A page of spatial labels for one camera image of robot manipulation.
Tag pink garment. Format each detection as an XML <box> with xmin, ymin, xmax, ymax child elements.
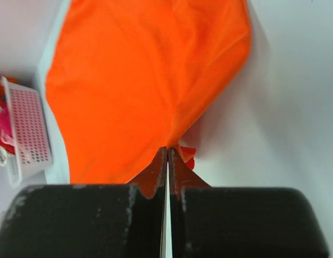
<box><xmin>0</xmin><ymin>107</ymin><xmax>12</xmax><ymax>136</ymax></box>

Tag red t shirt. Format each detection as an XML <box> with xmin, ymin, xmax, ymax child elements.
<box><xmin>0</xmin><ymin>78</ymin><xmax>15</xmax><ymax>155</ymax></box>

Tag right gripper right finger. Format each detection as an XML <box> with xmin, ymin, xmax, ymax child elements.
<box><xmin>168</xmin><ymin>148</ymin><xmax>330</xmax><ymax>257</ymax></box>

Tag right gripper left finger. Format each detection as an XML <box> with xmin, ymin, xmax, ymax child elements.
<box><xmin>0</xmin><ymin>147</ymin><xmax>167</xmax><ymax>257</ymax></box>

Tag white plastic basket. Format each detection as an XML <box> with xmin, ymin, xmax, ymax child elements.
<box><xmin>1</xmin><ymin>76</ymin><xmax>53</xmax><ymax>188</ymax></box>

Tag orange t shirt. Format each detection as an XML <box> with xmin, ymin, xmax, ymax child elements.
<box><xmin>46</xmin><ymin>1</ymin><xmax>251</xmax><ymax>184</ymax></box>

